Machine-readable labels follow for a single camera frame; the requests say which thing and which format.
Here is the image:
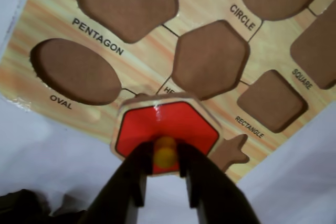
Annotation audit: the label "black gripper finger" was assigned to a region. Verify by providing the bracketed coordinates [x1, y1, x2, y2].
[177, 142, 261, 224]
[86, 141, 155, 224]

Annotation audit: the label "red hexagon piece yellow pin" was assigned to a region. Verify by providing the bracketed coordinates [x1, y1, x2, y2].
[109, 92, 224, 176]

